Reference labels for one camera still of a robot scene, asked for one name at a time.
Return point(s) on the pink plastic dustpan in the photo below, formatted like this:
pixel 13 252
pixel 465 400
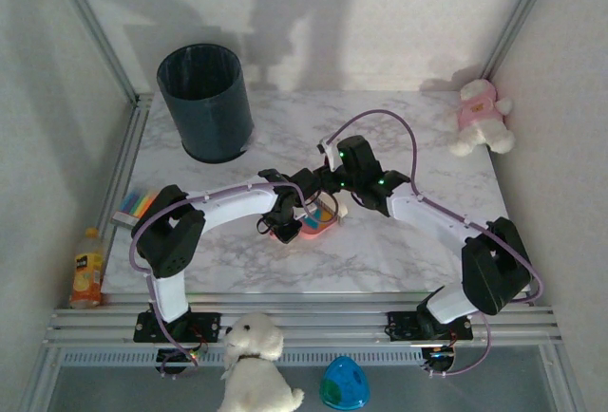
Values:
pixel 316 232

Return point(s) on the white hand brush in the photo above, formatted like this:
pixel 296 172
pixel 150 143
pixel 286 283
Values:
pixel 343 212

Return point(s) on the black arm base electronics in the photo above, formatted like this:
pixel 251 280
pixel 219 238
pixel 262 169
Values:
pixel 173 363
pixel 439 362

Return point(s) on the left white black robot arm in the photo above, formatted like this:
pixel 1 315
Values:
pixel 233 205

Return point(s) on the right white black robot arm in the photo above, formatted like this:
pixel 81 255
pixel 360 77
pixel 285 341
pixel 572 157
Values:
pixel 427 217

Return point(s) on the dark round trash bin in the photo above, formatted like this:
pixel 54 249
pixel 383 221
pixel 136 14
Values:
pixel 209 113

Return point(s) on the white plush bear pink shirt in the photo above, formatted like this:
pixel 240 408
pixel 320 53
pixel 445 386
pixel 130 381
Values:
pixel 477 108

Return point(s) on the colourful marker pack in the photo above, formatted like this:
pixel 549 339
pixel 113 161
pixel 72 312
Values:
pixel 138 203

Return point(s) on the grey vented metal strip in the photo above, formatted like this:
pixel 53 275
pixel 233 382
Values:
pixel 304 359

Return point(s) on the white plush dog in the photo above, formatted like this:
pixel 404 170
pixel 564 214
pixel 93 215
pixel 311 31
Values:
pixel 252 374

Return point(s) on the blue egg-shaped toy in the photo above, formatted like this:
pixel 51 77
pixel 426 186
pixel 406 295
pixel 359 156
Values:
pixel 344 383

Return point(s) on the orange juice bottle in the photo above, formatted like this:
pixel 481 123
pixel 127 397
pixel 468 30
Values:
pixel 88 274

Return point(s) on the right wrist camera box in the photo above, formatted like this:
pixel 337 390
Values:
pixel 331 178

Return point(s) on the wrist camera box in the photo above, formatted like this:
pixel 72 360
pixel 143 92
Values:
pixel 287 232
pixel 331 178

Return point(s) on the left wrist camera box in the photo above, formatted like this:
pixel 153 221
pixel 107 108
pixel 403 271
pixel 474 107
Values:
pixel 287 232

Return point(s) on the aluminium frame rail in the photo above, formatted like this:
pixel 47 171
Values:
pixel 309 326

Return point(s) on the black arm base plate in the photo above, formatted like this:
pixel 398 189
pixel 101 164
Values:
pixel 209 326
pixel 401 326

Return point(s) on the aluminium side rail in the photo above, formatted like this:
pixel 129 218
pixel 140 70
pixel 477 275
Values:
pixel 122 170

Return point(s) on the aluminium frame post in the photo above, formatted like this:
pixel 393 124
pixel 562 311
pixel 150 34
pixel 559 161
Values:
pixel 101 32
pixel 521 13

